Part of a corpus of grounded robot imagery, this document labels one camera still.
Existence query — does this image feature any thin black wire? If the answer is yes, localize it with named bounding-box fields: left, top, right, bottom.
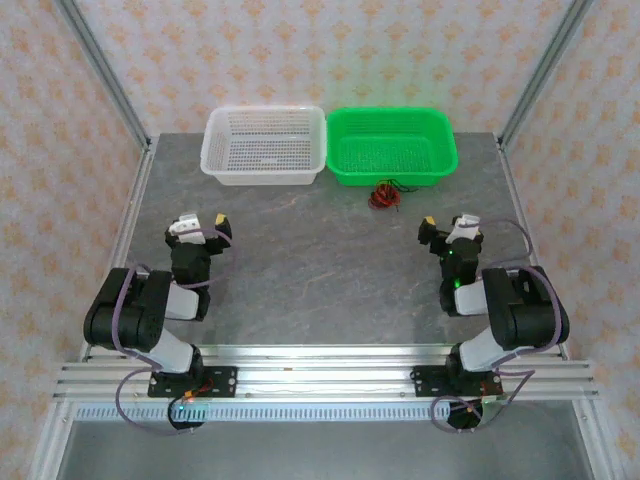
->
left=377, top=177, right=419, bottom=214

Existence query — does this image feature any green perforated plastic basket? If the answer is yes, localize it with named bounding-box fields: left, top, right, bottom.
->
left=325, top=106, right=460, bottom=190

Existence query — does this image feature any white perforated plastic basket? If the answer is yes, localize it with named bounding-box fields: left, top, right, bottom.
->
left=199, top=104, right=327, bottom=187

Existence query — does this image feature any grey metal shelf plate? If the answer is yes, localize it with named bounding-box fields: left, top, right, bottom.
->
left=54, top=419, right=596, bottom=480

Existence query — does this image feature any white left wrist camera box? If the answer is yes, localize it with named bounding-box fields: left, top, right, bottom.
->
left=167, top=211, right=202, bottom=237

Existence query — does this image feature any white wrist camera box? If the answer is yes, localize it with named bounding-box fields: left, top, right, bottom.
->
left=451, top=213, right=482, bottom=237
left=167, top=211, right=202, bottom=237

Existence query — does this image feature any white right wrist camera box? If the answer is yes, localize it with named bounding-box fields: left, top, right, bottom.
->
left=451, top=213, right=482, bottom=237

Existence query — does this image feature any aluminium table side rail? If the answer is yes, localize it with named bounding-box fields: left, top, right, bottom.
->
left=494, top=132, right=571, bottom=359
left=79, top=134, right=157, bottom=361

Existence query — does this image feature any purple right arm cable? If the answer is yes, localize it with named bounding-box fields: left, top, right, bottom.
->
left=430, top=218, right=561, bottom=436

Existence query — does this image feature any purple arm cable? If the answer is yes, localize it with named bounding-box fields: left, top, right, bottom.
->
left=112, top=227, right=239, bottom=436
left=430, top=218, right=561, bottom=436

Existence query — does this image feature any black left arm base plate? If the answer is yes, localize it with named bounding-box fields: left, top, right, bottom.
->
left=147, top=365, right=239, bottom=400

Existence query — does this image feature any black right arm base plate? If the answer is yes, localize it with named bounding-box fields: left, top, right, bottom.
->
left=412, top=364, right=504, bottom=400

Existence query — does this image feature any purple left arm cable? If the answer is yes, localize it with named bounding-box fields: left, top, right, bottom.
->
left=112, top=227, right=239, bottom=436

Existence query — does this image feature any aluminium mounting rail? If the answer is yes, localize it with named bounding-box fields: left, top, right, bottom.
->
left=53, top=344, right=600, bottom=401

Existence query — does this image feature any aluminium frame post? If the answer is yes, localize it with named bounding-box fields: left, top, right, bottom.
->
left=497, top=0, right=595, bottom=151
left=54, top=0, right=152, bottom=151

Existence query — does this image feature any grey slotted cable duct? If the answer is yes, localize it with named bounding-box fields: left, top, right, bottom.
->
left=74, top=403, right=501, bottom=422

